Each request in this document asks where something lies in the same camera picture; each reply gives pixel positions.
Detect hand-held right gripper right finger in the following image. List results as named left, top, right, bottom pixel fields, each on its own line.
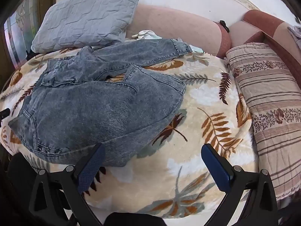
left=201, top=143, right=279, bottom=226

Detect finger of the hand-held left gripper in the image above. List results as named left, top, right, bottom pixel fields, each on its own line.
left=0, top=108, right=11, bottom=121

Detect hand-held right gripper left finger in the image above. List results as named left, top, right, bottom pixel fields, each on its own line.
left=28, top=143, right=106, bottom=226

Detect grey-blue denim pants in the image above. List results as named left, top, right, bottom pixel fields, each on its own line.
left=8, top=38, right=193, bottom=167

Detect leaf print fleece blanket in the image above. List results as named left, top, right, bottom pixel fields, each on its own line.
left=0, top=47, right=259, bottom=219

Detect etched mirror door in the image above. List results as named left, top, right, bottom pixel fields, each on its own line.
left=3, top=0, right=57, bottom=69

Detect striped floral bolster pillow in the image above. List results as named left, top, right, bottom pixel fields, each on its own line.
left=226, top=42, right=301, bottom=202

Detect grey quilted pillow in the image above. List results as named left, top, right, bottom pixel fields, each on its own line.
left=31, top=0, right=145, bottom=53

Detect white cloth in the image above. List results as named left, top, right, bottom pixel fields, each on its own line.
left=132, top=29, right=163, bottom=40

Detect grey knitted cloth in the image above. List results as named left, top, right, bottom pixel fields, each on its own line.
left=287, top=25, right=301, bottom=46

